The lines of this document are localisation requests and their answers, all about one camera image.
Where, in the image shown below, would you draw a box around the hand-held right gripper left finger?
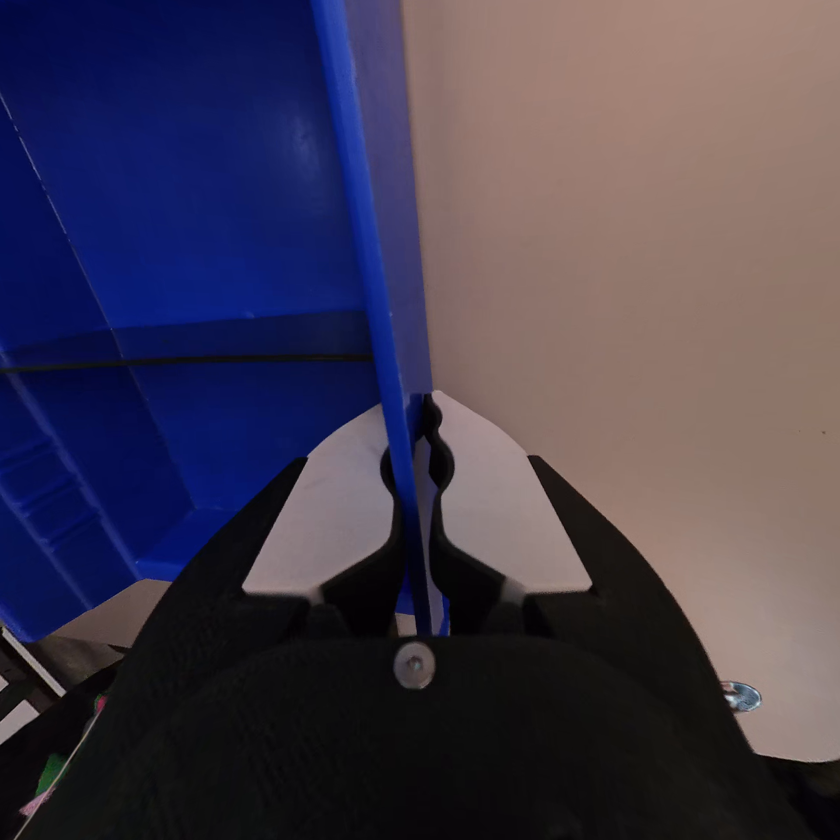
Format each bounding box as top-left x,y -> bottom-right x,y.
243,403 -> 404,603

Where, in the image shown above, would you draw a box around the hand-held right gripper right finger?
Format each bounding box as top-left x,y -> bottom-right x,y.
423,390 -> 593,608

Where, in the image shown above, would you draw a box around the blue plastic bin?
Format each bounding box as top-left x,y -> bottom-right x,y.
0,0 -> 450,644

